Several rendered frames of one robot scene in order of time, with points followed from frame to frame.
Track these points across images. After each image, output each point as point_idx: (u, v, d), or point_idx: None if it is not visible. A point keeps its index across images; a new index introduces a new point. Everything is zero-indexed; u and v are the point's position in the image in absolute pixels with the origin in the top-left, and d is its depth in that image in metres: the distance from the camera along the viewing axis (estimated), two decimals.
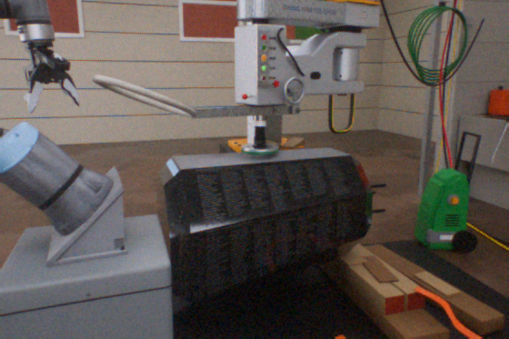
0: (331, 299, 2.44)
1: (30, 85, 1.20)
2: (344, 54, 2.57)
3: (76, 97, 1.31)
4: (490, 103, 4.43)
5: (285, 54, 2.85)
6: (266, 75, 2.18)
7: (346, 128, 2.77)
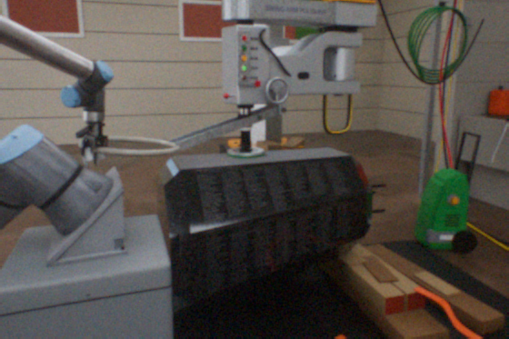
0: (331, 299, 2.44)
1: None
2: (339, 54, 2.54)
3: (84, 161, 1.92)
4: (490, 103, 4.43)
5: (283, 54, 2.84)
6: (247, 75, 2.22)
7: (344, 129, 2.73)
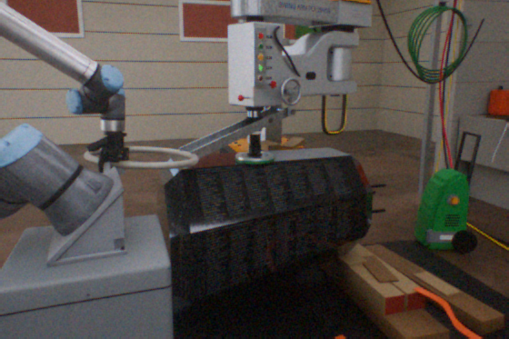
0: (331, 299, 2.44)
1: None
2: (334, 54, 2.51)
3: None
4: (490, 103, 4.43)
5: (281, 54, 2.83)
6: (263, 75, 2.08)
7: (339, 129, 2.71)
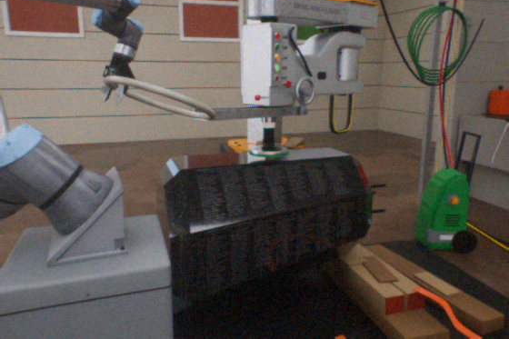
0: (331, 299, 2.44)
1: (126, 90, 1.87)
2: (344, 54, 2.56)
3: (108, 95, 1.90)
4: (490, 103, 4.43)
5: None
6: (279, 75, 2.11)
7: (345, 128, 2.77)
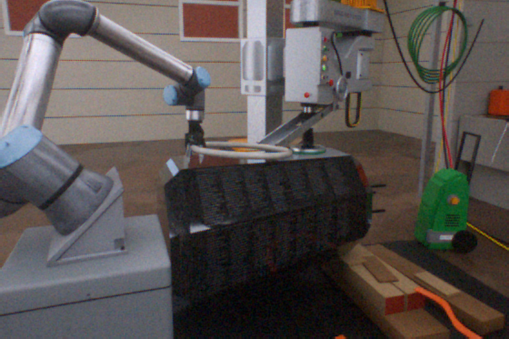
0: (331, 299, 2.44)
1: (205, 148, 2.04)
2: (364, 55, 2.87)
3: (189, 156, 2.05)
4: (490, 103, 4.43)
5: None
6: (324, 74, 2.35)
7: (356, 123, 3.08)
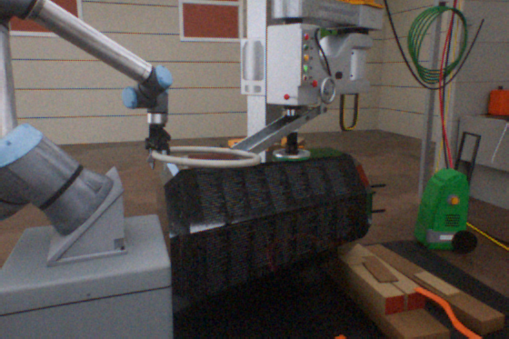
0: (331, 299, 2.44)
1: (169, 154, 1.91)
2: (355, 54, 2.67)
3: (153, 162, 1.93)
4: (490, 103, 4.43)
5: None
6: (307, 75, 2.17)
7: (353, 126, 2.88)
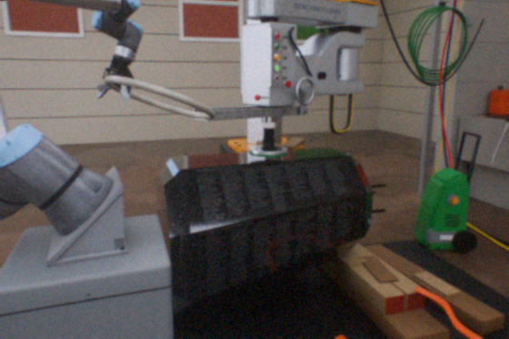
0: (331, 299, 2.44)
1: (130, 89, 1.87)
2: (344, 54, 2.56)
3: (103, 94, 1.91)
4: (490, 103, 4.43)
5: None
6: (279, 75, 2.11)
7: (345, 128, 2.77)
